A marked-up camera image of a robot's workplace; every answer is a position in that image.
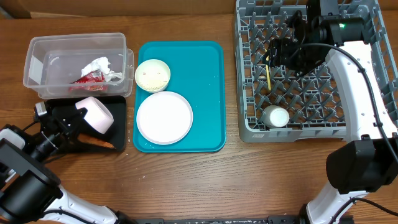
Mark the yellow plastic spoon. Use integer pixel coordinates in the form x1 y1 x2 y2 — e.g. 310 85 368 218
265 56 272 91

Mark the pink bowl with nuts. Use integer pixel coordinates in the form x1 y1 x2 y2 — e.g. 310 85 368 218
75 96 114 134

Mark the grey dishwasher rack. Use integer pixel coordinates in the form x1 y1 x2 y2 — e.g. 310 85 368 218
233 0 398 143

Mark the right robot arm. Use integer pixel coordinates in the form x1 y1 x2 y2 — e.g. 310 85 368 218
263 0 397 223

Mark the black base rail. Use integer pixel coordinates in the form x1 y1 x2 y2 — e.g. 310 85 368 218
135 215 300 224

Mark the white paper cup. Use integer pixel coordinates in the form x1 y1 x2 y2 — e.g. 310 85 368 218
263 105 290 128

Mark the orange carrot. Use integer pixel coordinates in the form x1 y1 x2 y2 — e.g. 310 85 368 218
78 134 115 149

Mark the white round plate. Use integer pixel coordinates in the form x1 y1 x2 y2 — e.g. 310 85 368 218
136 91 193 145

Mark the white bowl with crumbs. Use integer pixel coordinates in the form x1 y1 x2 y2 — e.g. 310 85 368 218
134 59 171 93

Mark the teal serving tray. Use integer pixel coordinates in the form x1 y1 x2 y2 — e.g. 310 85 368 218
132 41 226 153

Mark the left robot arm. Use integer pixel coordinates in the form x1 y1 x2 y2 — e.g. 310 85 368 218
1 105 135 223

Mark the white napkin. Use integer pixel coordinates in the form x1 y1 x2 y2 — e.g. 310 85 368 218
81 57 123 82

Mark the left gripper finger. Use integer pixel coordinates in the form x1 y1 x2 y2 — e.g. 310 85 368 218
62 123 81 149
52 107 88 124

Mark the black plastic tray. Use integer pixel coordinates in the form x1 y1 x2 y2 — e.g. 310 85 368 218
45 96 127 153

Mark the clear plastic bin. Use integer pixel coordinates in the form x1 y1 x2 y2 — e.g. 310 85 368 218
23 33 134 99

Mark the red ketchup packet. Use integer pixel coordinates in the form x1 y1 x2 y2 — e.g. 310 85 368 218
68 70 108 91

